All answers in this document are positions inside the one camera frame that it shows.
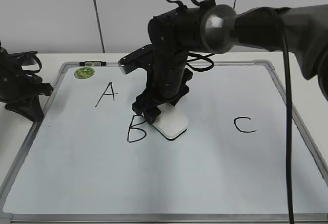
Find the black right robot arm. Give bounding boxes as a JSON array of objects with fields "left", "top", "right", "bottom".
[{"left": 119, "top": 3, "right": 327, "bottom": 123}]

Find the black metal hanging clip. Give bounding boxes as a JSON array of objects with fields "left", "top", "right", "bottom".
[{"left": 79, "top": 61, "right": 107, "bottom": 66}]

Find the round green sticker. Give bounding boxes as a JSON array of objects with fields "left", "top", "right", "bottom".
[{"left": 74, "top": 67, "right": 95, "bottom": 79}]

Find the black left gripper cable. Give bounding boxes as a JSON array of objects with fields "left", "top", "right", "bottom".
[{"left": 5, "top": 51, "right": 43, "bottom": 76}]

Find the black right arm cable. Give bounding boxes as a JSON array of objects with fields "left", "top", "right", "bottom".
[{"left": 271, "top": 7, "right": 295, "bottom": 224}]

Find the white whiteboard eraser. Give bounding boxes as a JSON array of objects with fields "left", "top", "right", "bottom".
[{"left": 152, "top": 104, "right": 189, "bottom": 140}]

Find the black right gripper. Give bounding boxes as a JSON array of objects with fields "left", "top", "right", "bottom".
[{"left": 132, "top": 8, "right": 203, "bottom": 125}]

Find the white magnetic whiteboard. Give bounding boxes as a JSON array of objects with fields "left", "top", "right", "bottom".
[{"left": 0, "top": 59, "right": 328, "bottom": 224}]

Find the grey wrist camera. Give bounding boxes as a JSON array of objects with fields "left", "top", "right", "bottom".
[{"left": 118, "top": 44, "right": 153, "bottom": 75}]

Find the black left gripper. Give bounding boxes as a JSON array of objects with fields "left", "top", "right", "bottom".
[{"left": 1, "top": 52, "right": 53, "bottom": 122}]

